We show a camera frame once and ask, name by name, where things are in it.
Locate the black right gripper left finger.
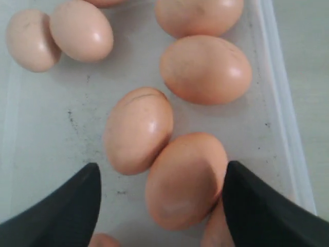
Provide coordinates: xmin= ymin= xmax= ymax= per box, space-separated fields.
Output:
xmin=1 ymin=163 xmax=101 ymax=247

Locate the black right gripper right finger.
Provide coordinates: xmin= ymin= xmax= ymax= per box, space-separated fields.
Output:
xmin=222 ymin=161 xmax=328 ymax=246

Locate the brown egg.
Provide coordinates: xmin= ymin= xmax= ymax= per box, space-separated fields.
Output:
xmin=145 ymin=132 xmax=228 ymax=231
xmin=50 ymin=1 xmax=114 ymax=62
xmin=200 ymin=197 xmax=235 ymax=247
xmin=85 ymin=0 xmax=125 ymax=8
xmin=159 ymin=35 xmax=252 ymax=105
xmin=155 ymin=0 xmax=244 ymax=39
xmin=6 ymin=9 xmax=62 ymax=73
xmin=103 ymin=87 xmax=173 ymax=175
xmin=88 ymin=233 xmax=121 ymax=247

